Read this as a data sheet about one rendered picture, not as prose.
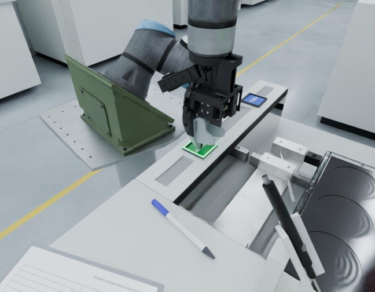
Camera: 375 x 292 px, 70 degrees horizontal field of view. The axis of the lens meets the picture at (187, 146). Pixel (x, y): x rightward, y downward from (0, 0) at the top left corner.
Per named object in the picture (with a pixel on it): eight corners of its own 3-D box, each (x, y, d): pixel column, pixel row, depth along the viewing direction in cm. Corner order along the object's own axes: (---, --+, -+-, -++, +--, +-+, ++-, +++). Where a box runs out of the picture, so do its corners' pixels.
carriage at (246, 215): (303, 163, 70) (306, 154, 68) (235, 273, 47) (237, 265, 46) (274, 151, 74) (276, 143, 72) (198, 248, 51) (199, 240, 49)
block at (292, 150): (305, 156, 68) (308, 147, 66) (301, 163, 66) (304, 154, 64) (275, 144, 72) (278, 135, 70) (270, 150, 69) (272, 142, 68)
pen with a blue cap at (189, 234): (217, 254, 37) (155, 197, 45) (212, 259, 36) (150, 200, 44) (216, 258, 38) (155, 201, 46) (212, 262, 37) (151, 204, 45)
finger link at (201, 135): (210, 164, 53) (213, 126, 48) (186, 153, 56) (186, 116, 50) (218, 156, 55) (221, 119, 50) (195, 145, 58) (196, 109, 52)
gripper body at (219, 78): (219, 131, 46) (224, 64, 39) (180, 116, 51) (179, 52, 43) (239, 113, 51) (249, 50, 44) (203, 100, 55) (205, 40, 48)
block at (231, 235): (246, 250, 48) (249, 241, 46) (237, 265, 46) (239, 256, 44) (209, 227, 51) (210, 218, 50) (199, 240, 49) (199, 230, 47)
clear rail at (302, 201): (331, 155, 67) (333, 150, 66) (269, 275, 43) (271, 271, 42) (325, 153, 67) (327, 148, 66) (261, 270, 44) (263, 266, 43)
